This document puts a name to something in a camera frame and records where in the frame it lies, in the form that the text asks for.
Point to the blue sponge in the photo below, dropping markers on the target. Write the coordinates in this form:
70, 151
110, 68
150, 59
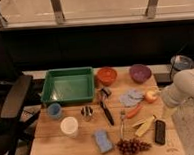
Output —
102, 141

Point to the orange bowl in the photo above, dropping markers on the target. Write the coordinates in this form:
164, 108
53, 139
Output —
106, 75

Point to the white plastic cup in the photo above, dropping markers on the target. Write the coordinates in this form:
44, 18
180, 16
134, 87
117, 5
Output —
69, 126

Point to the yellow banana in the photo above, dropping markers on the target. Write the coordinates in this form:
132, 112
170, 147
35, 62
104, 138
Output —
143, 125

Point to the orange carrot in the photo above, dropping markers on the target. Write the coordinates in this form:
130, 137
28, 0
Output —
133, 112

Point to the black office chair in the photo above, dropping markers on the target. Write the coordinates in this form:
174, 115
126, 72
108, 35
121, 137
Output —
14, 91

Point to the red yellow apple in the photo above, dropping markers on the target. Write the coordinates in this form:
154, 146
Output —
151, 96

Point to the silver fork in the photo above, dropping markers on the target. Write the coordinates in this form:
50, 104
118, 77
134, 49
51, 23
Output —
122, 118

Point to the blue grey cloth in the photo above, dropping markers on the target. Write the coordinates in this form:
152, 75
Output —
131, 97

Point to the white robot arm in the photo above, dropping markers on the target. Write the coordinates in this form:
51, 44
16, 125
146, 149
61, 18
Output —
179, 91

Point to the purple bowl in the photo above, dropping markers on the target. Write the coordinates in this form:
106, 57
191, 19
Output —
139, 73

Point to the black phone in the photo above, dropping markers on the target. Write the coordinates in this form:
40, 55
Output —
160, 133

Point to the bunch of red grapes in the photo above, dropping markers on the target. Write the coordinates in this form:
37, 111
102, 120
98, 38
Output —
132, 147

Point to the grey blue plate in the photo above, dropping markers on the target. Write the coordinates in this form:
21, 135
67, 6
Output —
180, 62

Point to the small blue cup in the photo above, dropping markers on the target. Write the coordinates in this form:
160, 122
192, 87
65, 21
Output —
55, 111

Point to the green plastic tray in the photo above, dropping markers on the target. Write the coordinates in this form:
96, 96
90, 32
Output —
68, 85

